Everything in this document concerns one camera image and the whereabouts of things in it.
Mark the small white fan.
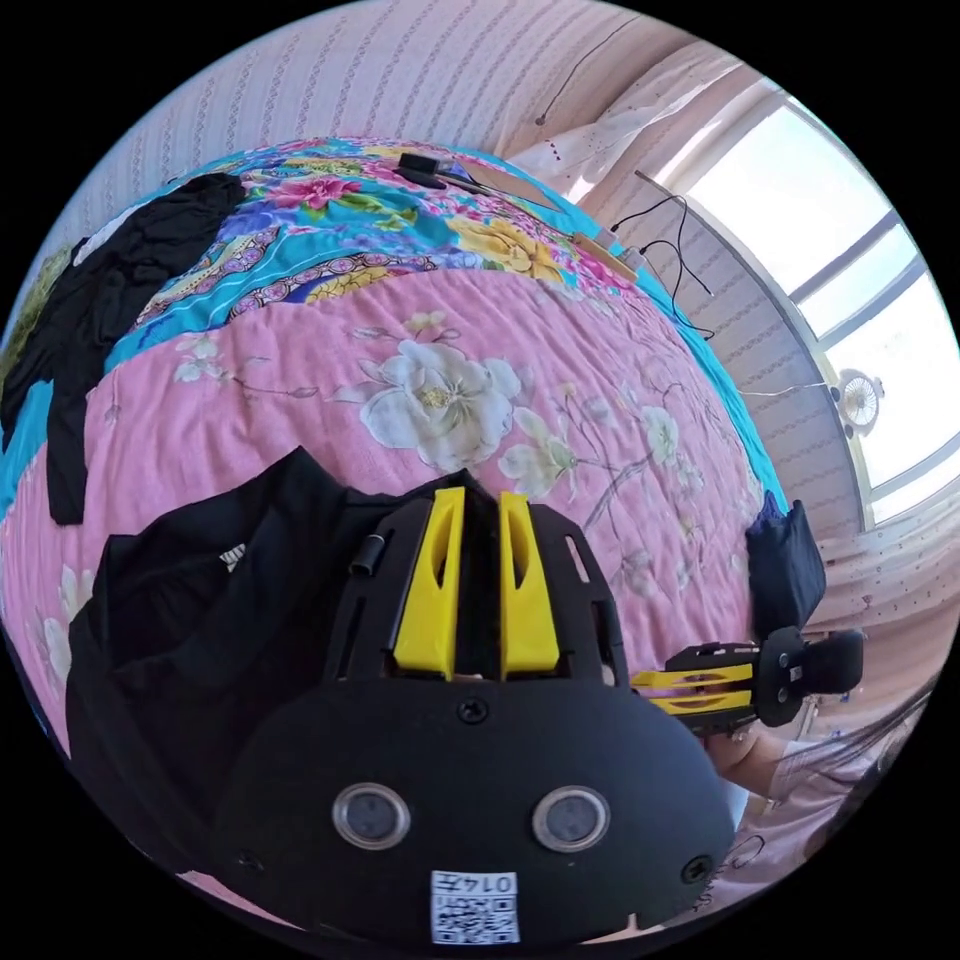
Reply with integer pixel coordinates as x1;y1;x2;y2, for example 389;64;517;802
830;367;888;442

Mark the window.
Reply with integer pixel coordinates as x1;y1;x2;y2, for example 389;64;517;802
678;93;960;530

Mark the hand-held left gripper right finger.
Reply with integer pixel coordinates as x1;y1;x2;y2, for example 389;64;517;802
498;491;561;681

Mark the person's body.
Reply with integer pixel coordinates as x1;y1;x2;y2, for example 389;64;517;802
731;671;945;922

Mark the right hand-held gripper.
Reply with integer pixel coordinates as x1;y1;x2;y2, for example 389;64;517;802
629;626;809;739

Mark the person's right hand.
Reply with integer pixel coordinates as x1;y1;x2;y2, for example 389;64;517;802
708;731;785;801

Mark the bed with floral quilt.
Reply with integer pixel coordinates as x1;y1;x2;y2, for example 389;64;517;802
0;134;798;913

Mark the small black device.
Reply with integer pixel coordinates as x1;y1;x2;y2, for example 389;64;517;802
395;152;450;190

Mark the dark blue garment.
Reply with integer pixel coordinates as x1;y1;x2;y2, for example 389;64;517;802
744;491;828;640

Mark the flat cardboard board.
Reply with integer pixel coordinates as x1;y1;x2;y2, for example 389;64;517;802
440;153;565;217

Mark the pink curtain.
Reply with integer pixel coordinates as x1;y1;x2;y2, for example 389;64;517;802
806;506;958;680
508;41;789;220

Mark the wooden power strip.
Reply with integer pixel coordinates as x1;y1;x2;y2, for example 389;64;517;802
572;229;648;285

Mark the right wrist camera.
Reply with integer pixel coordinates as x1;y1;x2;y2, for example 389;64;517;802
803;629;866;696

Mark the pile of clothes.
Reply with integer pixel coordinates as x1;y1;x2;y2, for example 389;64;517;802
0;170;250;528

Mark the dark green short sleeve shirt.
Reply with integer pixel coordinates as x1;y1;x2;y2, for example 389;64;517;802
63;446;470;871

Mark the black cable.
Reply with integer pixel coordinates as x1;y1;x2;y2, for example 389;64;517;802
608;193;718;301

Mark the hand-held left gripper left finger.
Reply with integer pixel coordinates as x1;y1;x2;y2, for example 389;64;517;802
393;487;466;681

